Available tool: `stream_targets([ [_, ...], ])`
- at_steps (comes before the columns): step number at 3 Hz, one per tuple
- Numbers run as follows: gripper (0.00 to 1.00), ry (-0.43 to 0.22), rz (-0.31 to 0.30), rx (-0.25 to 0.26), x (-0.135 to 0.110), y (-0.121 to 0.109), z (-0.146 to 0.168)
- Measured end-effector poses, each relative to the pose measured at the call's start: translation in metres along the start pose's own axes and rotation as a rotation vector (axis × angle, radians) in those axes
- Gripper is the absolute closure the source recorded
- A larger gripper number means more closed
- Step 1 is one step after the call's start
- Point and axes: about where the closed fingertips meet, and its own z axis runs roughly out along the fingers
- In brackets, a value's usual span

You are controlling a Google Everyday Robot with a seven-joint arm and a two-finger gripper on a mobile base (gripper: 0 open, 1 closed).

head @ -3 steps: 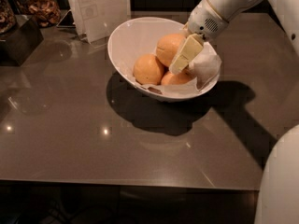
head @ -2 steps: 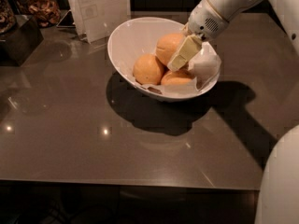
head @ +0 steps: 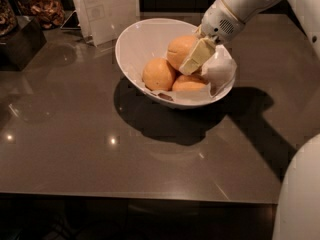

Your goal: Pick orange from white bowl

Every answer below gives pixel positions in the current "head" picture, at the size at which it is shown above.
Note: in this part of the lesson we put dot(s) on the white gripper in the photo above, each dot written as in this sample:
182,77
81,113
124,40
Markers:
218,22

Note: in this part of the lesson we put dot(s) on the orange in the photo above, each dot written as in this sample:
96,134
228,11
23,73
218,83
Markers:
158,74
179,48
189,83

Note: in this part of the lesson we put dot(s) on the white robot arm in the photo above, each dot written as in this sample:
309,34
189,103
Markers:
307,13

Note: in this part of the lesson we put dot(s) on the white oval bowl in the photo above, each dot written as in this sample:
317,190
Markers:
145,40

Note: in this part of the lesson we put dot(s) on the glass jar of dried snacks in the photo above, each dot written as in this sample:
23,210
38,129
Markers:
49,13

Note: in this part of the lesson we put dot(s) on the dark wooden block stand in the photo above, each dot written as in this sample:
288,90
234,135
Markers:
20,46

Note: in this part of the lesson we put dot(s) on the left glass jar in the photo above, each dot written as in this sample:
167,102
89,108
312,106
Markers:
8,20

